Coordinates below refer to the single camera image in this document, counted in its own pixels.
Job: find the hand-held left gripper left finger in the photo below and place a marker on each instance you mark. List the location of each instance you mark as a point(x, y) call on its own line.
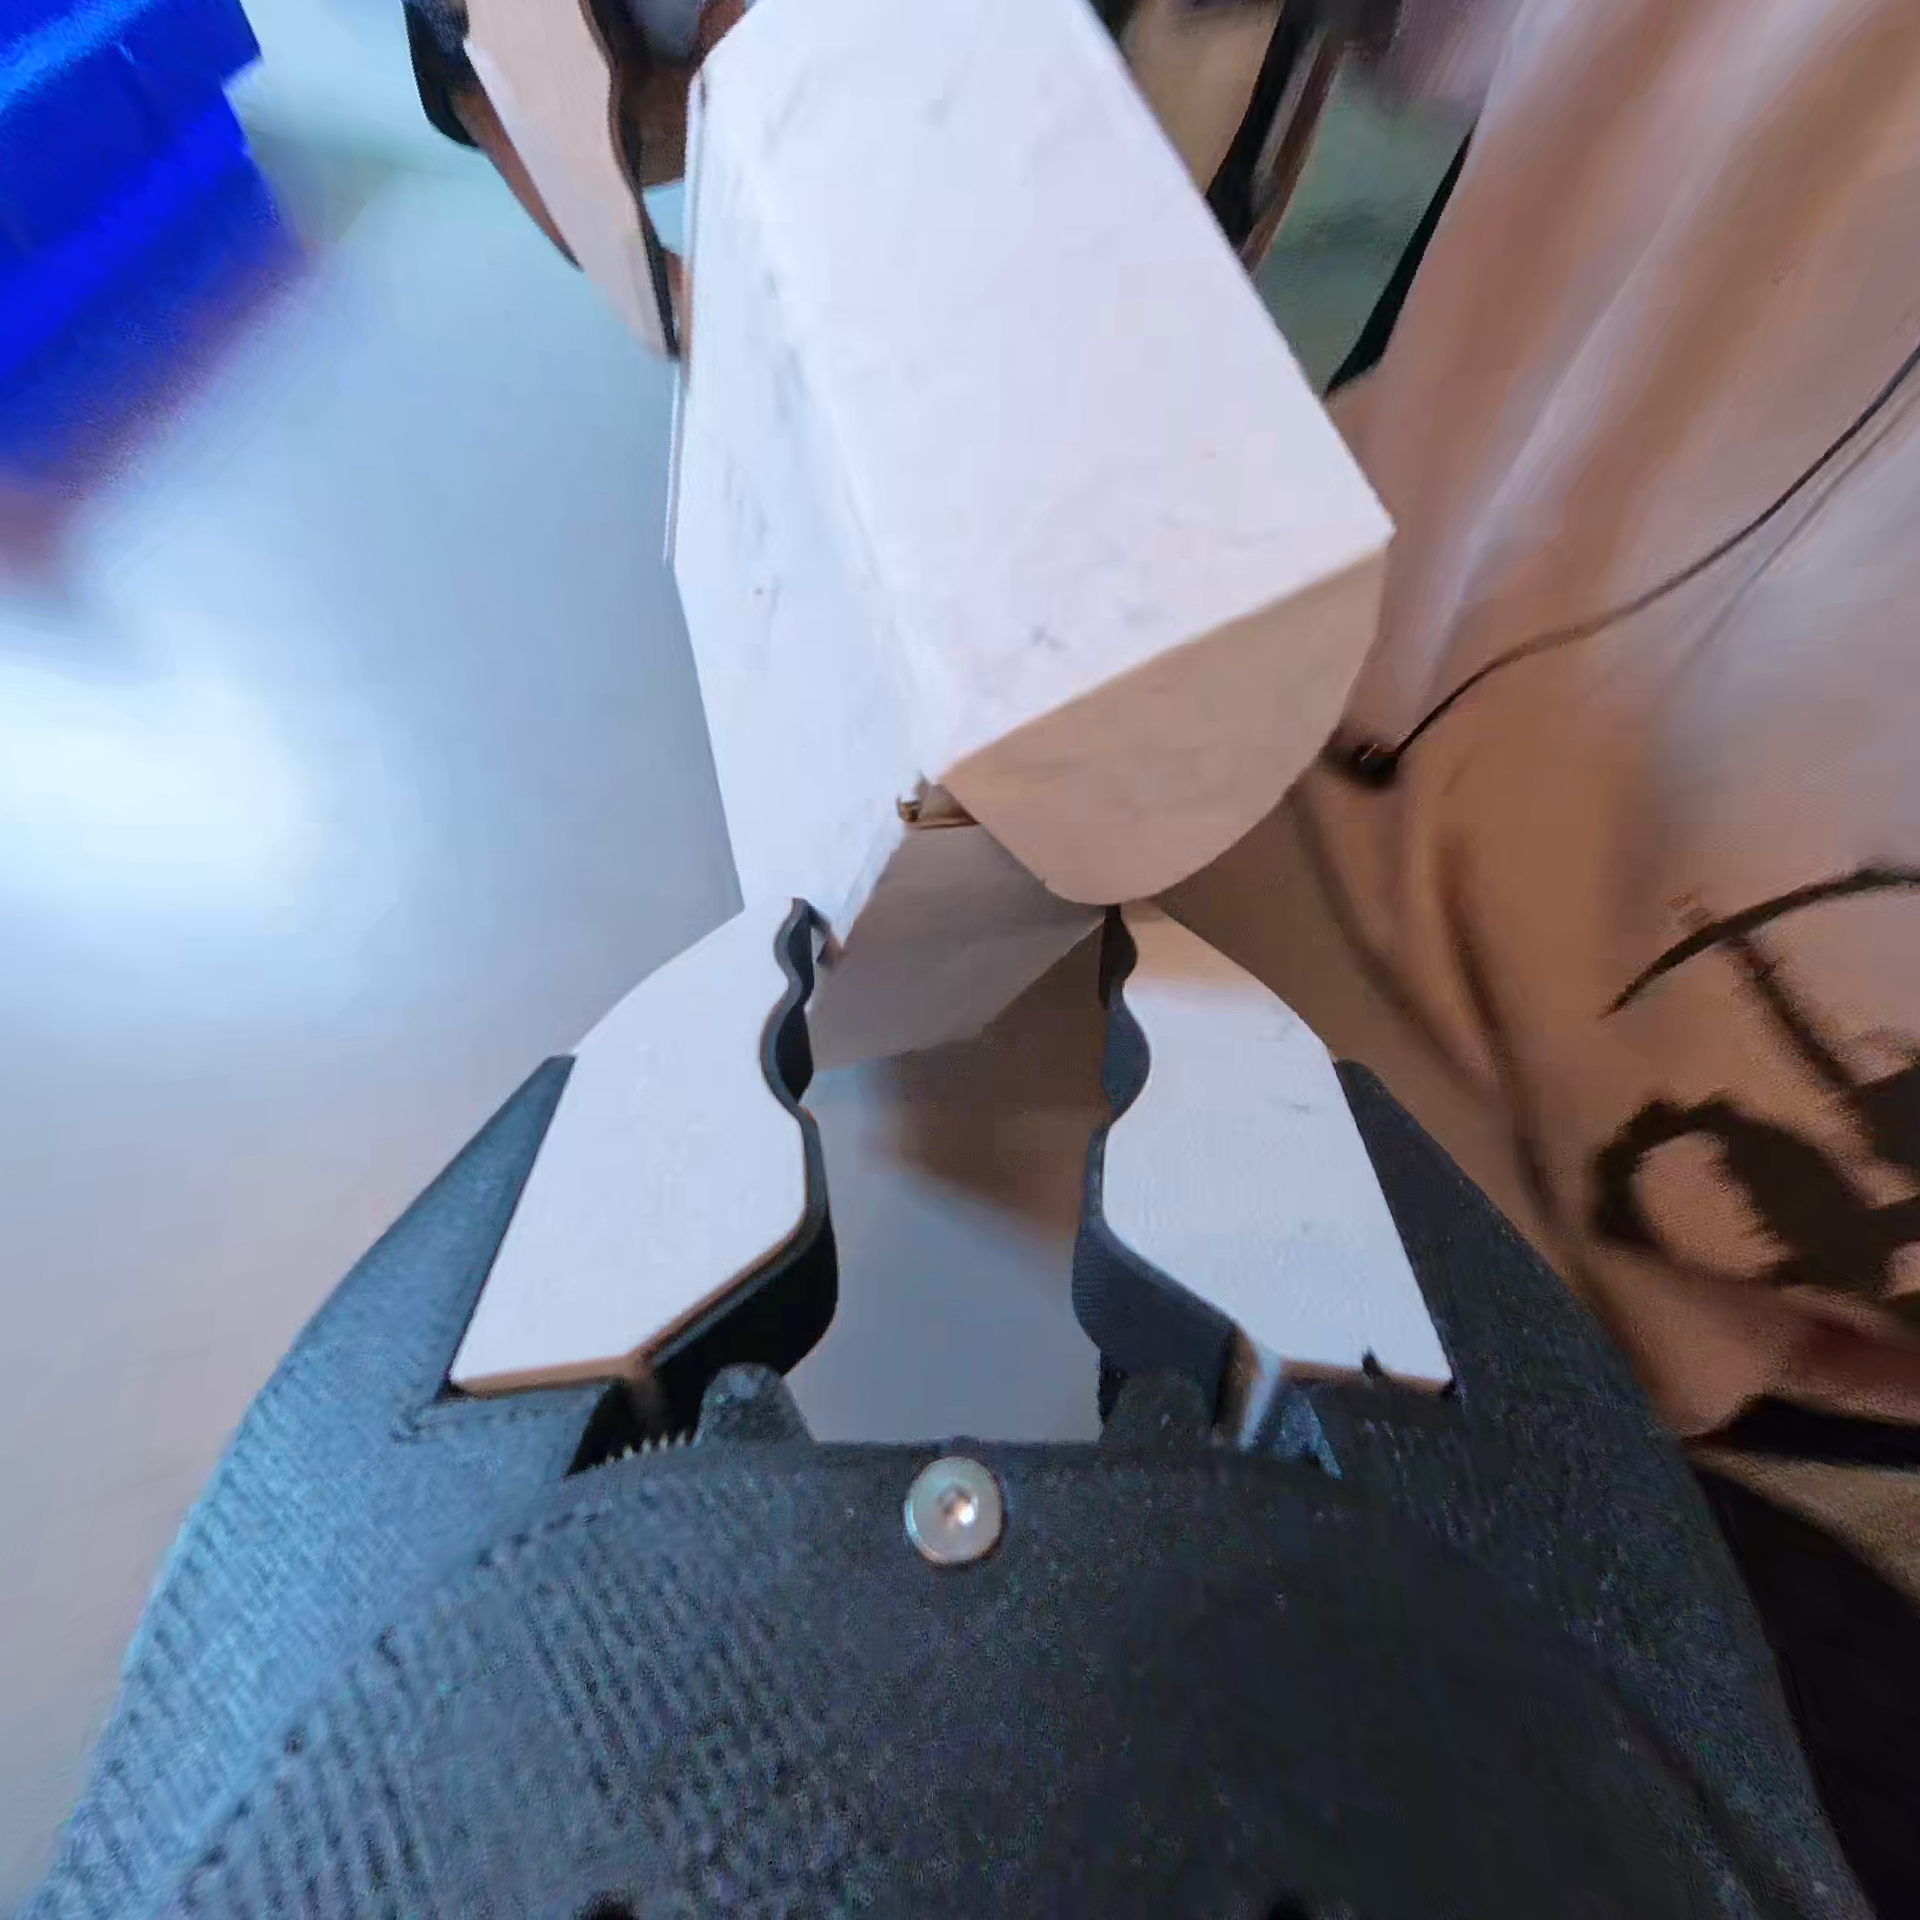
point(644, 1170)

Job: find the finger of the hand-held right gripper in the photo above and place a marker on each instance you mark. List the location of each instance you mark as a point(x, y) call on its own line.
point(1223, 89)
point(556, 136)

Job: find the blue plastic bin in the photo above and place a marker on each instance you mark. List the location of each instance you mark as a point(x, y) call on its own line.
point(120, 224)

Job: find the person in beige shirt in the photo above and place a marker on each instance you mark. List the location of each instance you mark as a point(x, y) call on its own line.
point(1650, 451)

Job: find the white cardboard box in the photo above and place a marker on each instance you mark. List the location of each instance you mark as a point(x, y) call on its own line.
point(974, 374)

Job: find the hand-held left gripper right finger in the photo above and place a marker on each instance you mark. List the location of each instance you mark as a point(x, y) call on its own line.
point(1276, 1201)

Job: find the dark trousers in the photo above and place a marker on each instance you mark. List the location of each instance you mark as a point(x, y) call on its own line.
point(1862, 1724)

